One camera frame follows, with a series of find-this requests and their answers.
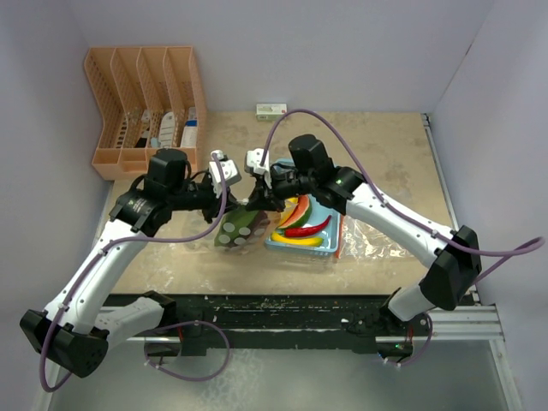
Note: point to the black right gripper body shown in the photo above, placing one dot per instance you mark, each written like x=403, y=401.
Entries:
x=288, y=184

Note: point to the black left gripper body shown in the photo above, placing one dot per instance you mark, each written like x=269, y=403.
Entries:
x=194, y=197

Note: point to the green leafy vegetable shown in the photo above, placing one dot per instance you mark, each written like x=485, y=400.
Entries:
x=236, y=227

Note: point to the orange purple papaya slice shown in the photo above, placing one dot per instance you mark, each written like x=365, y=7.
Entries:
x=266, y=223

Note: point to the clear polka dot zip bag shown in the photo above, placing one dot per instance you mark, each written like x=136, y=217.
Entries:
x=234, y=249

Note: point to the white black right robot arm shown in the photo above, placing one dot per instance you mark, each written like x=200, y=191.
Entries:
x=451, y=271

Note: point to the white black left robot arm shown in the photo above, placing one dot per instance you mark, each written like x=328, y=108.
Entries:
x=71, y=331

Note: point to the clear bag with orange zipper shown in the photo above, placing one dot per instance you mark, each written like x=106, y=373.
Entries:
x=361, y=242

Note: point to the yellow banana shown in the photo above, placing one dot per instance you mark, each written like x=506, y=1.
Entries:
x=314, y=241
x=290, y=205

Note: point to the watermelon slice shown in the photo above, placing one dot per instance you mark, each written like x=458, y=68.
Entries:
x=300, y=215

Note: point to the red chili pepper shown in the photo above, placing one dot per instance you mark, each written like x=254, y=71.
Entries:
x=307, y=231

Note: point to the white blue box in organizer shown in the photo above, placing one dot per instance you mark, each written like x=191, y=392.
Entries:
x=190, y=130

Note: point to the light blue plastic basket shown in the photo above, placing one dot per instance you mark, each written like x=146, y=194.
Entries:
x=330, y=234

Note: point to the green and white small box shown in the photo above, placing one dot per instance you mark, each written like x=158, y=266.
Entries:
x=267, y=112

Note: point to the white bottle in organizer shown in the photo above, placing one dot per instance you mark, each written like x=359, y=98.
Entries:
x=167, y=130

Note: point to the peach plastic file organizer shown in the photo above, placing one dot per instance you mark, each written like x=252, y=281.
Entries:
x=134, y=86

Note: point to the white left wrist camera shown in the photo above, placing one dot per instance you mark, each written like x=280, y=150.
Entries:
x=223, y=171

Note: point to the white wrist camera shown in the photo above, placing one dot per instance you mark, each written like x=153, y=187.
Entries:
x=257, y=164
x=223, y=171

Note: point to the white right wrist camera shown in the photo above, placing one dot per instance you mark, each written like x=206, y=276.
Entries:
x=257, y=164

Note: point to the black aluminium base frame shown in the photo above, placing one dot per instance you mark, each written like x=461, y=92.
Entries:
x=304, y=352

